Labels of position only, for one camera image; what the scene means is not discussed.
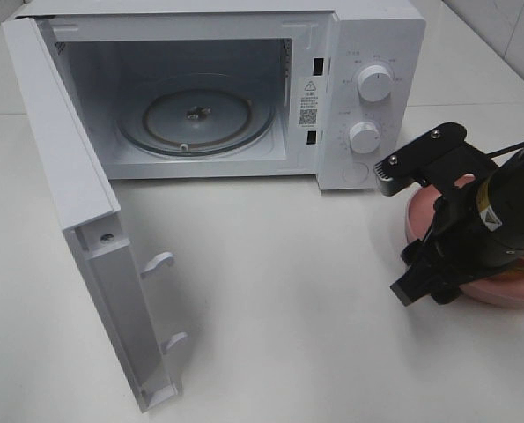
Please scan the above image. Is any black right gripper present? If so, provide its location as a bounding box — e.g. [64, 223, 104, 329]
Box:
[390, 181, 517, 306]

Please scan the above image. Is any pink plate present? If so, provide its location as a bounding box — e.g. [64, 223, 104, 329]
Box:
[405, 186, 524, 308]

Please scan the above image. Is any white timer knob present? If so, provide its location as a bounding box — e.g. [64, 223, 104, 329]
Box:
[348, 122, 381, 154]

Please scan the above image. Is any white microwave door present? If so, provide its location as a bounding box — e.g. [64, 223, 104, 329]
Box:
[2, 18, 188, 412]

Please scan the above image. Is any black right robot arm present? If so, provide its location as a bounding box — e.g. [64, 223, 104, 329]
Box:
[390, 147, 524, 306]

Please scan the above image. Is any white upper power knob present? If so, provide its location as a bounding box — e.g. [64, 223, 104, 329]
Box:
[357, 64, 394, 102]

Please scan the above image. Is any white microwave oven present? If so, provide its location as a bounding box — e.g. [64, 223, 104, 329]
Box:
[10, 1, 426, 190]

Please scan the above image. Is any glass turntable plate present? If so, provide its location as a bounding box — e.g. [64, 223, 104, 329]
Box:
[117, 73, 276, 158]

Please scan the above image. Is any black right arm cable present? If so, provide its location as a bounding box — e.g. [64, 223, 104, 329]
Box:
[485, 131, 524, 160]

